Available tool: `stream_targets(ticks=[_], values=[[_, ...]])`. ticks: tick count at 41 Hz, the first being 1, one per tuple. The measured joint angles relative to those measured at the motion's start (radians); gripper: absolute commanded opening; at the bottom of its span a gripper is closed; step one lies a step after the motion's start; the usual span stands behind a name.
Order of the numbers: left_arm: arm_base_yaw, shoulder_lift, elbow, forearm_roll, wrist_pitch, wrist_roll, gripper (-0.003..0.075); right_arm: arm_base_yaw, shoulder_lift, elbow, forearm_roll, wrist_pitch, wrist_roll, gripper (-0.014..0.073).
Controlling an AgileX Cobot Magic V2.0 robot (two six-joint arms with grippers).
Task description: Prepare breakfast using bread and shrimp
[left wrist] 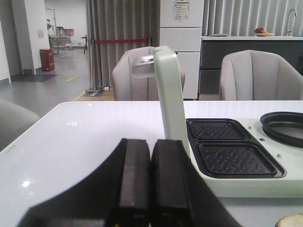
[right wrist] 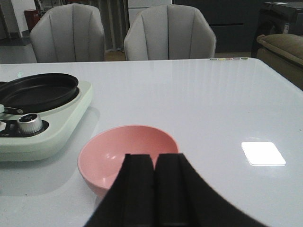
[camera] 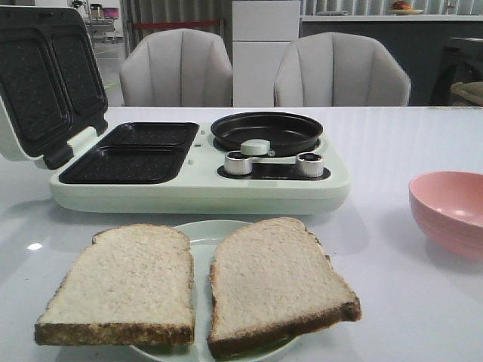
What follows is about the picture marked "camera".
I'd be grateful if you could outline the bread slice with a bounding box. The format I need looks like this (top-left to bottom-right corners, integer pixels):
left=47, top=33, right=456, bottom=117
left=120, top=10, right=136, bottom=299
left=34, top=224, right=195, bottom=346
left=208, top=217, right=362, bottom=358

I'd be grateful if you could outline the pink bowl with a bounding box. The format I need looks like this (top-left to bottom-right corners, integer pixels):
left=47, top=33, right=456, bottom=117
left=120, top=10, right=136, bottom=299
left=408, top=171, right=482, bottom=260

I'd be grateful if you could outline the green breakfast maker lid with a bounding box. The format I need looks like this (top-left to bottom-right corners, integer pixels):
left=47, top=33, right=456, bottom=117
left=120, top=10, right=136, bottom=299
left=1, top=6, right=108, bottom=169

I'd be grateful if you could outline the green breakfast maker base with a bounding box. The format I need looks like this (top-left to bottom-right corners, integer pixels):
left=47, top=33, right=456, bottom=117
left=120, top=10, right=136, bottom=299
left=50, top=122, right=350, bottom=214

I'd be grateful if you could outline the left silver control knob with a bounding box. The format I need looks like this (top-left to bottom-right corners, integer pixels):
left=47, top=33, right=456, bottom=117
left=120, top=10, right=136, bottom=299
left=223, top=151, right=253, bottom=176

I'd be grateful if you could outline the silver control knob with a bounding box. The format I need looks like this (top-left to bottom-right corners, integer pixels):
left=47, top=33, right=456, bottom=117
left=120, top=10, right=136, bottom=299
left=223, top=151, right=253, bottom=176
left=295, top=152, right=324, bottom=178

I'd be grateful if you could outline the black round frying pan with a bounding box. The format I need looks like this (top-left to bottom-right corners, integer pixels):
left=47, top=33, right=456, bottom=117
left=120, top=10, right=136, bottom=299
left=211, top=111, right=323, bottom=158

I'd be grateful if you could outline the light green plate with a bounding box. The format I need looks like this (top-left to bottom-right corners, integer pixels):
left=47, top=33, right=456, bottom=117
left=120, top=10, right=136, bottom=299
left=128, top=219, right=303, bottom=362

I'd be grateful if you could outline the right silver control knob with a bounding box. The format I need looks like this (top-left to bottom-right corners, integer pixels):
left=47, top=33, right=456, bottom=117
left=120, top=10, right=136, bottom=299
left=295, top=152, right=324, bottom=178

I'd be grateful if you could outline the left beige chair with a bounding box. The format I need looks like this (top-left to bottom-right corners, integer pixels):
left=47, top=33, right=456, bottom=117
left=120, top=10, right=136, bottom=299
left=119, top=29, right=233, bottom=107

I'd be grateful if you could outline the beige chair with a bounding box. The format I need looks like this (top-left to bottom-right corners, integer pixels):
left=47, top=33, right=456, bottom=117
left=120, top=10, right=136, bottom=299
left=274, top=32, right=411, bottom=107
left=119, top=29, right=233, bottom=107

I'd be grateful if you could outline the right beige chair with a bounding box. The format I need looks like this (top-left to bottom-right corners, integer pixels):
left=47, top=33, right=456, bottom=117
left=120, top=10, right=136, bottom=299
left=274, top=32, right=411, bottom=107

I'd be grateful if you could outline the white cabinet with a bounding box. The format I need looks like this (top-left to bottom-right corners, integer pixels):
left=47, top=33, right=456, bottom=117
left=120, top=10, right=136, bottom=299
left=232, top=1, right=300, bottom=107

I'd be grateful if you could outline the grey kitchen counter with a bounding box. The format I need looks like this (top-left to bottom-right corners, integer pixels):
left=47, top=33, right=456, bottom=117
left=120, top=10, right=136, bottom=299
left=300, top=14, right=482, bottom=106

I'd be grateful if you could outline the fruit plate on counter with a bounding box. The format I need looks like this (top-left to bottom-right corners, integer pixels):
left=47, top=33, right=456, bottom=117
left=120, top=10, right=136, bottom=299
left=389, top=0, right=423, bottom=15

